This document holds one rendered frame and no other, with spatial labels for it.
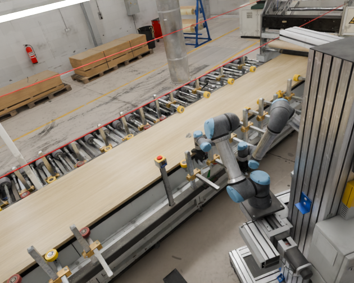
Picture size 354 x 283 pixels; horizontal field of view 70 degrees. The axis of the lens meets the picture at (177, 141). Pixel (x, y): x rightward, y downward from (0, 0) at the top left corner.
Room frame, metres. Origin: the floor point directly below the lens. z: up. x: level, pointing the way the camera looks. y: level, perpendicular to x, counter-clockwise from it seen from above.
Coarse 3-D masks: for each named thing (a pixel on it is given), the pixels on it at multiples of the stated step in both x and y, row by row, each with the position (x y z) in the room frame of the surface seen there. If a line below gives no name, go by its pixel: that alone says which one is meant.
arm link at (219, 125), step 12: (216, 120) 1.29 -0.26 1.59; (228, 120) 1.28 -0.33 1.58; (216, 132) 1.24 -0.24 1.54; (228, 132) 1.26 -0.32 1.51; (216, 144) 1.23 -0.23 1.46; (228, 144) 1.21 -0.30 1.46; (228, 156) 1.16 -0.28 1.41; (228, 168) 1.12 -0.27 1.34; (228, 180) 1.11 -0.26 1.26; (240, 180) 1.06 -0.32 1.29; (228, 192) 1.07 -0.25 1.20; (240, 192) 1.01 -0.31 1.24; (252, 192) 1.02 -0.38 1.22
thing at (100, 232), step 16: (304, 80) 3.04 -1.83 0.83; (240, 128) 2.33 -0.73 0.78; (288, 128) 2.95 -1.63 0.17; (272, 144) 2.67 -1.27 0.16; (192, 160) 1.93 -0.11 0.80; (176, 176) 1.81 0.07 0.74; (224, 176) 2.20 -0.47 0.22; (144, 192) 1.62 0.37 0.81; (160, 192) 1.70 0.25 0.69; (208, 192) 2.06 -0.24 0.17; (128, 208) 1.52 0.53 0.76; (144, 208) 1.59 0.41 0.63; (192, 208) 1.87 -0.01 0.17; (96, 224) 1.37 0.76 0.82; (112, 224) 1.43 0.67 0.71; (176, 224) 1.74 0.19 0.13; (144, 240) 1.57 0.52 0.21; (160, 240) 1.64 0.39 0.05; (64, 256) 1.20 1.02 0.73; (80, 256) 1.25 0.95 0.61; (128, 256) 1.45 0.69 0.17; (32, 272) 1.08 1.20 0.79; (112, 272) 1.33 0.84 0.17
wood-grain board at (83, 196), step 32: (288, 64) 3.51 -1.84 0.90; (224, 96) 2.93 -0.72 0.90; (256, 96) 2.75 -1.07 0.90; (160, 128) 2.48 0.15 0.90; (192, 128) 2.34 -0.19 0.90; (96, 160) 2.12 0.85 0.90; (128, 160) 2.01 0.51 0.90; (64, 192) 1.73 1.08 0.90; (96, 192) 1.65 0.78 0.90; (128, 192) 1.56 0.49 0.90; (0, 224) 1.51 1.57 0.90; (32, 224) 1.43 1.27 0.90; (64, 224) 1.36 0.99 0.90; (0, 256) 1.19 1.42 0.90
